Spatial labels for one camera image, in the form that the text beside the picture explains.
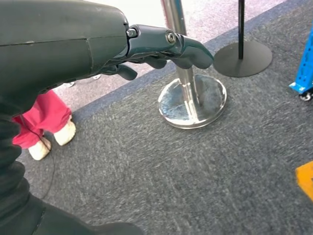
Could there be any blue metal shelf rack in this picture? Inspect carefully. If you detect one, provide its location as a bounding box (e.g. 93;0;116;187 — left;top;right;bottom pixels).
289;24;313;102

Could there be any person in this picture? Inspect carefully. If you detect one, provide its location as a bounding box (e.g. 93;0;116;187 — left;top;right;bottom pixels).
12;90;76;161

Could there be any chrome stanchion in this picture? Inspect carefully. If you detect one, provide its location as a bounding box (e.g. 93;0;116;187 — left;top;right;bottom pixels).
158;0;227;130

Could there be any black stanchion with round base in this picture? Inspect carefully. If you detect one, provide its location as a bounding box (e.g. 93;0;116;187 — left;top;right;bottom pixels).
213;0;273;78

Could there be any yellow floor tape square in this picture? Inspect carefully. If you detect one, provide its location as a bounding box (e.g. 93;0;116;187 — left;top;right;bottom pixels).
295;161;313;202

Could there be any thin black cable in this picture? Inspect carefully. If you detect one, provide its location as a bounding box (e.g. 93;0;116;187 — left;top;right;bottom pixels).
19;117;56;199

